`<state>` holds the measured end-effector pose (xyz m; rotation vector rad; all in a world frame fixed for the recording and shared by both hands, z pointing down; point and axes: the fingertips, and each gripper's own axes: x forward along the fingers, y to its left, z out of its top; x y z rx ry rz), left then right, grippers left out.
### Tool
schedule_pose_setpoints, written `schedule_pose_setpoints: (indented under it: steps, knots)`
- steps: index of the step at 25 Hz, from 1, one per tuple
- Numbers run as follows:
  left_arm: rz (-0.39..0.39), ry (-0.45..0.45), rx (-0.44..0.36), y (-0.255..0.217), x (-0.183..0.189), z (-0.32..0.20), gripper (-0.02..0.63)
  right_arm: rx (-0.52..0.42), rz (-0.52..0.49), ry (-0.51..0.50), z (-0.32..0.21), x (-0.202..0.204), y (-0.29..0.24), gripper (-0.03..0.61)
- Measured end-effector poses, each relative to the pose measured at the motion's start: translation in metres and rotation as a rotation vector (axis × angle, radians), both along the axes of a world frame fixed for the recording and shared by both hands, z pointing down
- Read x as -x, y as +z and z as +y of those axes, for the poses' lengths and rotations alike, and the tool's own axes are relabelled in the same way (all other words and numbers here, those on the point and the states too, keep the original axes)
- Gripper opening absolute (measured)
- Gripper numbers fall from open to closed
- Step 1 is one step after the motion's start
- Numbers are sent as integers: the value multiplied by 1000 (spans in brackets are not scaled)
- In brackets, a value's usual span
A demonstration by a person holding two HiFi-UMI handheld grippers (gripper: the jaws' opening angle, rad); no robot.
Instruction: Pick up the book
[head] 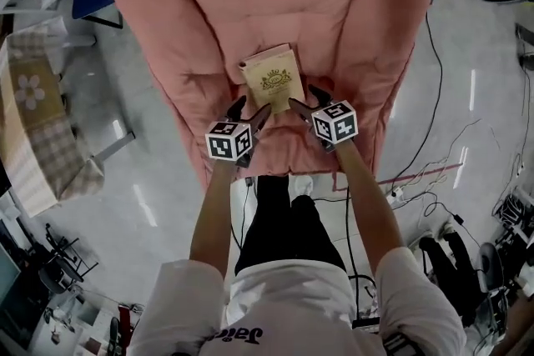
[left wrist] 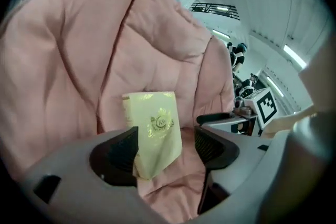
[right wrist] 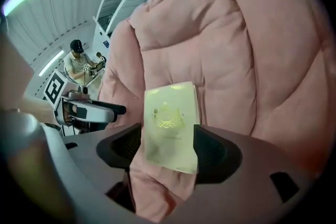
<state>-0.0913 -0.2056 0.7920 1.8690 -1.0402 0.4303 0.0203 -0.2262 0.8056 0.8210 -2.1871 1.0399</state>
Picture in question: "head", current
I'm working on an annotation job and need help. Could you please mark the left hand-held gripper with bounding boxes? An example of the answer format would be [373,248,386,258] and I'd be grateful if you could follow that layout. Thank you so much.
[204,95,273,168]

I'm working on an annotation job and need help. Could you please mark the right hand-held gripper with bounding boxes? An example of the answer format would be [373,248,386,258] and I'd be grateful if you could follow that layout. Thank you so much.
[288,85,360,154]

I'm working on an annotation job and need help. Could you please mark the beige hardcover book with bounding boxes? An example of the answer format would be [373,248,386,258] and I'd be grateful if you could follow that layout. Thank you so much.
[238,43,306,115]

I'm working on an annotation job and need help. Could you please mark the person's right forearm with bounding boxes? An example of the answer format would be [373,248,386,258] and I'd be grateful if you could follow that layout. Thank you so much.
[333,142,407,277]

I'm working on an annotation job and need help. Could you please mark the person's left forearm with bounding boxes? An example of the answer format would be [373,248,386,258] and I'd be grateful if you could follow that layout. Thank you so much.
[189,157,241,276]

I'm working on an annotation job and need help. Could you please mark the person's white shoe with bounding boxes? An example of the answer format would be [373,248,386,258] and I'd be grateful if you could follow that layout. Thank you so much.
[290,174,315,198]

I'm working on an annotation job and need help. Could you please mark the red floor tape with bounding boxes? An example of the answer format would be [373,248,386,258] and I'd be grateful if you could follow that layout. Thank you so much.
[332,162,465,193]

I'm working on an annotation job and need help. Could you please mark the person's black trousers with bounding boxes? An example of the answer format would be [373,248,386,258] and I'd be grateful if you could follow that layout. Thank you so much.
[234,174,347,276]

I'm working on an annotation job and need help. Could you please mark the person's white shirt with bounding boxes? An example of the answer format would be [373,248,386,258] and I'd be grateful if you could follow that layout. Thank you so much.
[128,248,468,356]

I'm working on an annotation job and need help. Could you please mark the checkered cloth covered box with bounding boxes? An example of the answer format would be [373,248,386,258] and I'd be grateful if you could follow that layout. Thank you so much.
[0,28,106,218]

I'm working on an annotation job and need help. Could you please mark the black waist device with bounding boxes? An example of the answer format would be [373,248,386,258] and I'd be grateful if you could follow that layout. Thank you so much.
[351,316,381,335]

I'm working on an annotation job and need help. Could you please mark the grey office chair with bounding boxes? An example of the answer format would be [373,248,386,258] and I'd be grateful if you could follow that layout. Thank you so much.
[478,241,506,293]

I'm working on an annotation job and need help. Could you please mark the long black floor cable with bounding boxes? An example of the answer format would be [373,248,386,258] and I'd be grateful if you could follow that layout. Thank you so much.
[374,0,446,185]

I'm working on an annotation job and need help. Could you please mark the white floor cables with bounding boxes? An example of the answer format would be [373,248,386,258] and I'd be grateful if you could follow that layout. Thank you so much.
[387,118,534,218]

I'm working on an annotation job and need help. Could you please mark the black metal frame chair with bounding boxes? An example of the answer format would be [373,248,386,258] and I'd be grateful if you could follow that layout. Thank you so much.
[26,222,100,293]

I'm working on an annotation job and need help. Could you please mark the person's right backpack strap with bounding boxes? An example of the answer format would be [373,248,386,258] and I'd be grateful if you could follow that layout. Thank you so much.
[382,330,419,356]

